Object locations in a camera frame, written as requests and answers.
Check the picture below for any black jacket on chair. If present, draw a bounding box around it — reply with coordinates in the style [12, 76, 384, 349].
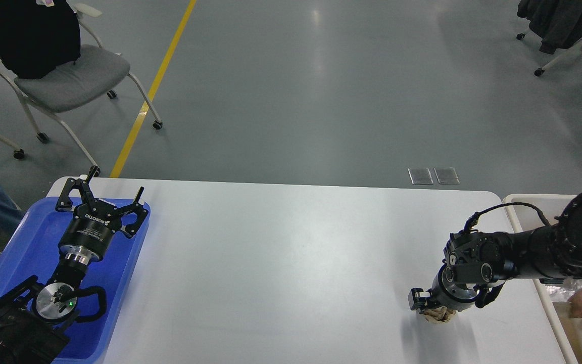
[0, 1, 81, 80]

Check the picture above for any beige plastic bin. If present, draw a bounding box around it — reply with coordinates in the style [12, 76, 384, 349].
[503, 194, 582, 363]

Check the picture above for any floor outlet plate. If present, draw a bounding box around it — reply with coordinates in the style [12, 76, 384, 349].
[407, 168, 434, 185]
[434, 167, 460, 185]

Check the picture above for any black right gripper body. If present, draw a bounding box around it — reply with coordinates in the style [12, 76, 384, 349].
[430, 265, 479, 311]

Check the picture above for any blue plastic tray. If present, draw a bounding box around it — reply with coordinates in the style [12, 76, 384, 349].
[0, 197, 149, 363]

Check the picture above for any grey office chair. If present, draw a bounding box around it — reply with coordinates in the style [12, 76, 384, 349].
[0, 1, 163, 175]

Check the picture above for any chair with dark jacket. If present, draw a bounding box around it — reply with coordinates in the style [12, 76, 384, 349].
[517, 1, 582, 77]

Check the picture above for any left floor outlet plate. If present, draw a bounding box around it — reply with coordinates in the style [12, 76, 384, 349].
[407, 168, 434, 185]

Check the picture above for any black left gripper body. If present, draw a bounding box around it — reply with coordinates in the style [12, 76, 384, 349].
[58, 199, 138, 263]

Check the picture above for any brown paper ball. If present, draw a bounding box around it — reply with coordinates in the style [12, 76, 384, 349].
[421, 306, 459, 324]

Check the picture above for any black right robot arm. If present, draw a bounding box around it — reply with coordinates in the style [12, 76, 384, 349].
[407, 193, 582, 314]

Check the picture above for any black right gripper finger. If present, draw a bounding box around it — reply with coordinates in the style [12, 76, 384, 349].
[408, 288, 433, 311]

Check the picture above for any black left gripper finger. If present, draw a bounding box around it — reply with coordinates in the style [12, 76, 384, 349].
[56, 179, 97, 213]
[116, 187, 149, 238]

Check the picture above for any right floor outlet plate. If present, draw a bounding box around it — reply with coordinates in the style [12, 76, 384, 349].
[434, 167, 460, 185]

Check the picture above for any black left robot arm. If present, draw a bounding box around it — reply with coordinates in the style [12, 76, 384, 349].
[0, 177, 150, 363]

